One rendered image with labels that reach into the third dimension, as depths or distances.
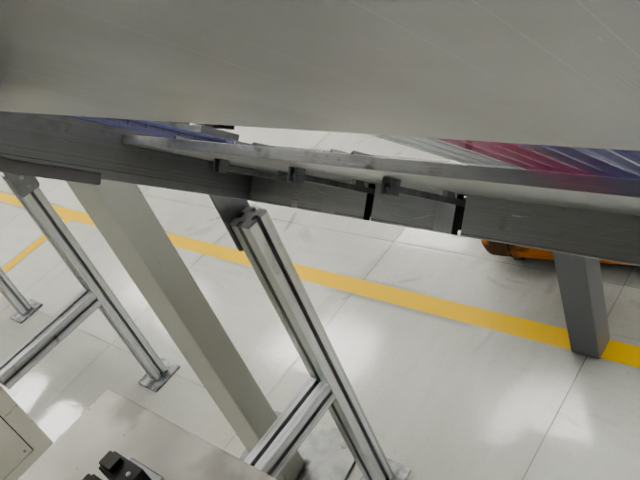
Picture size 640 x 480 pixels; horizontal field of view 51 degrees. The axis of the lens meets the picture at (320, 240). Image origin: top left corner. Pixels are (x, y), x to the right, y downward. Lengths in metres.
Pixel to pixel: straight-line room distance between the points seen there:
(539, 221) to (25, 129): 0.48
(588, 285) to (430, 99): 1.13
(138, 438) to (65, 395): 1.24
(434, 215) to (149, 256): 0.48
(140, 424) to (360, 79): 0.62
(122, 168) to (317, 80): 0.58
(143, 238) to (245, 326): 0.83
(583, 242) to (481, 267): 1.07
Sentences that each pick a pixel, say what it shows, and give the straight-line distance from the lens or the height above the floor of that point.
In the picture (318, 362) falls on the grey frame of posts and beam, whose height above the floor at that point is 0.37.
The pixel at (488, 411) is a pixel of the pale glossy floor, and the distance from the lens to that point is 1.39.
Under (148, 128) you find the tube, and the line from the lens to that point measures 0.66.
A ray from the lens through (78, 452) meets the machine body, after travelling 0.77.
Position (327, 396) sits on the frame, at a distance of 1.11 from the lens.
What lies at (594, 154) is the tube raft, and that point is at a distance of 0.33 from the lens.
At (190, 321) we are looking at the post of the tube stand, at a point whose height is 0.47.
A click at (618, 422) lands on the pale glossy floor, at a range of 1.35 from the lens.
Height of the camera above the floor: 1.09
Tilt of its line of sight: 34 degrees down
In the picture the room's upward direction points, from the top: 24 degrees counter-clockwise
